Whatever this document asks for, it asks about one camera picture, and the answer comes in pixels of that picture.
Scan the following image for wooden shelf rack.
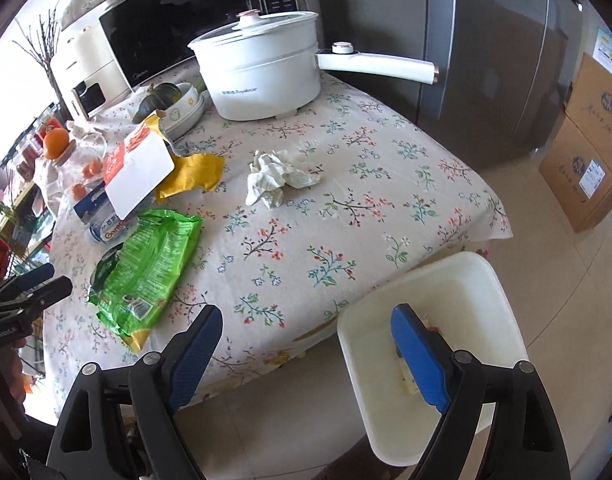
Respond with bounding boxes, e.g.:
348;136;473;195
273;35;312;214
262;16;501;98
0;102;61;281

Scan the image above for white electric cooking pot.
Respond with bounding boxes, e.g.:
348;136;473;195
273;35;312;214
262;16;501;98
188;10;441;122

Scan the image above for plastic water bottle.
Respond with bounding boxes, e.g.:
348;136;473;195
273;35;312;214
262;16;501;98
88;210;139;246

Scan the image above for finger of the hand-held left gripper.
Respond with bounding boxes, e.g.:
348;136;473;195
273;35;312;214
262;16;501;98
0;262;55;298
0;275;74;322

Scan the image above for dry bare branches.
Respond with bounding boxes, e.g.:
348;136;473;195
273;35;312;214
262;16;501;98
13;0;69;111

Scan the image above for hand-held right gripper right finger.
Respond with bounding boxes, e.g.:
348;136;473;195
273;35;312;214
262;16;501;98
390;303;572;480

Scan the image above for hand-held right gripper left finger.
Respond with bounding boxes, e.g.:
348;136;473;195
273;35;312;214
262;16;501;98
46;304;223;480

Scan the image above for white trash bin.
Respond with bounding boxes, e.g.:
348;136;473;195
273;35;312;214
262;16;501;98
336;251;531;467

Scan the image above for torn toothpaste box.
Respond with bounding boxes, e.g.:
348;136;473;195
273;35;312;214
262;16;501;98
73;182;111;223

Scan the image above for cardboard box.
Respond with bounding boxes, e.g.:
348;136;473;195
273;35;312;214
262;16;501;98
563;52;612;178
538;115;612;233

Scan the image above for white tissue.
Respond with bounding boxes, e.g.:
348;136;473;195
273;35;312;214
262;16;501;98
245;149;321;209

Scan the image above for red paper bowl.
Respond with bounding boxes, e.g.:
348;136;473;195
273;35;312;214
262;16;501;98
102;125;175;220

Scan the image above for floral tablecloth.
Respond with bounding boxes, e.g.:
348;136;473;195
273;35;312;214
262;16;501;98
38;55;514;418

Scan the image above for wall notice sheet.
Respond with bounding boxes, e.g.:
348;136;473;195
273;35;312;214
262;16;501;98
593;27;612;68

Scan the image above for black microwave oven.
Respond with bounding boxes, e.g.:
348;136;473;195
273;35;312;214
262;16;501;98
98;0;299;92

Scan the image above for large orange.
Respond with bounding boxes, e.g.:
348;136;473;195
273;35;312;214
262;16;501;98
43;127;70;160

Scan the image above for person's left hand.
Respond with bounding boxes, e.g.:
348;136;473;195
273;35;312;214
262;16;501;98
0;342;27;397

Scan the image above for green snack bag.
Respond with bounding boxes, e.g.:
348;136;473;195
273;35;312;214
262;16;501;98
87;208;203;353

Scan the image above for glass teapot with wooden lid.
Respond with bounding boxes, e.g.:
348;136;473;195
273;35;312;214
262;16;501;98
53;132;116;211

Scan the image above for grey refrigerator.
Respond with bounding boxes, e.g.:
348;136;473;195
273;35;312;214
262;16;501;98
311;0;599;166

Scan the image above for dark green pumpkin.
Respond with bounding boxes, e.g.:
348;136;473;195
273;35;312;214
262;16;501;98
132;82;179;125

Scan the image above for yellow wrapper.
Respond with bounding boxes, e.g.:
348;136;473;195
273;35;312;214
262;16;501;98
143;114;227;201

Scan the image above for white kitchen appliance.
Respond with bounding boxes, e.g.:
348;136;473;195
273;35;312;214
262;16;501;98
50;27;129;121

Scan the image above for white bowl with flower print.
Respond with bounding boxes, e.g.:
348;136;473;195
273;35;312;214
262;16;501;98
158;81;199;131

